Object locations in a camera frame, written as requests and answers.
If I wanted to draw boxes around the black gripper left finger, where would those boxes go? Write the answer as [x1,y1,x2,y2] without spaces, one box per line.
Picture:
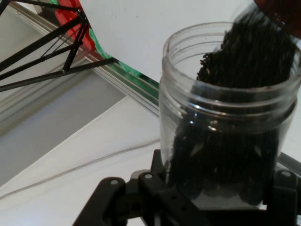
[72,149,212,226]

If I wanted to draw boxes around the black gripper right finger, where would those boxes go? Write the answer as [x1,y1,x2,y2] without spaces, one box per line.
[261,169,301,226]

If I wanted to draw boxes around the clear plastic jar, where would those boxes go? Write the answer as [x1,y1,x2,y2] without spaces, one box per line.
[158,21,301,210]

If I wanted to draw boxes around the black seeds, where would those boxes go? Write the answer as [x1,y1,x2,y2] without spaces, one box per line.
[164,9,298,205]

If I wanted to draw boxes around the black tripod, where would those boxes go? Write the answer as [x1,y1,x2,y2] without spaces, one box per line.
[0,0,120,92]

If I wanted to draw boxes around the red bowl with black rim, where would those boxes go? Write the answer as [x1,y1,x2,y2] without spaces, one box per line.
[253,0,301,40]

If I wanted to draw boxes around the aluminium wall rail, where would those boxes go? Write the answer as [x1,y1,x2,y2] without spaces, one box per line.
[4,4,161,116]

